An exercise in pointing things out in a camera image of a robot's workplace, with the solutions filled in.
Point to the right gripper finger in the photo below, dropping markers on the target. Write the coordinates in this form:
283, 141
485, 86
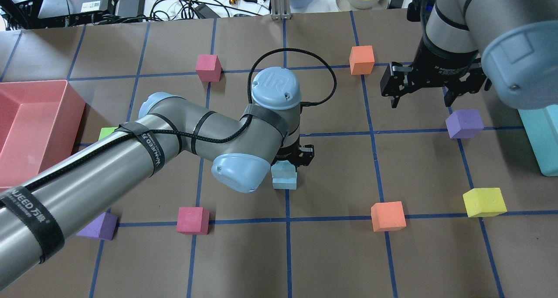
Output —
450, 95
396, 96

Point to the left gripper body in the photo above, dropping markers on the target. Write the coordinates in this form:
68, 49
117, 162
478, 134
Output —
304, 155

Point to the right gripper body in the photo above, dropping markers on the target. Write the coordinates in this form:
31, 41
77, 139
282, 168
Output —
442, 62

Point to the light blue block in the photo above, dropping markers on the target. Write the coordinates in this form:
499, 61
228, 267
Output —
283, 169
285, 183

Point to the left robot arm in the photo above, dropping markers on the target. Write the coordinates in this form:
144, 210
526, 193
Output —
40, 214

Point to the orange block near arm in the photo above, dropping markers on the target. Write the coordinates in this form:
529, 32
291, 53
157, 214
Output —
388, 216

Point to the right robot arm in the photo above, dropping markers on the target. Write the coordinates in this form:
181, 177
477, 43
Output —
468, 45

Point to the near purple block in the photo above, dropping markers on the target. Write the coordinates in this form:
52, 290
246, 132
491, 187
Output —
464, 124

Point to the purple block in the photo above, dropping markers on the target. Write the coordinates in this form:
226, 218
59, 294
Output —
464, 124
102, 227

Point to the orange block far side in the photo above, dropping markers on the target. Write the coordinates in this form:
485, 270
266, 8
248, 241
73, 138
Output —
361, 60

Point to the cyan plastic tray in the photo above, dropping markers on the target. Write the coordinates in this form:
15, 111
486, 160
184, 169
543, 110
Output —
541, 126

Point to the yellow block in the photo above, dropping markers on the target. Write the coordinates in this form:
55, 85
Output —
484, 202

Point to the pink block far side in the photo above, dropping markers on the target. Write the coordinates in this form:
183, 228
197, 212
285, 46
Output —
208, 68

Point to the pink block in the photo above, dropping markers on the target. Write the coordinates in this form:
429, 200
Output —
208, 68
193, 220

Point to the near pink block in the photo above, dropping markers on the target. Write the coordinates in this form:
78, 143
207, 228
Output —
193, 220

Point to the green block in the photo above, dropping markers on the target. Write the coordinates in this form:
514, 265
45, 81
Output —
105, 132

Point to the far purple block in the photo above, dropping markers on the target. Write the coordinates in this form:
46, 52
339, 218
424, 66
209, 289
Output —
102, 227

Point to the pink plastic tray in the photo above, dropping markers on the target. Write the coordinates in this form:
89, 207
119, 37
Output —
39, 122

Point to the aluminium frame post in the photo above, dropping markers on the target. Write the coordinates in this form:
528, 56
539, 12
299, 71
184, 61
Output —
280, 10

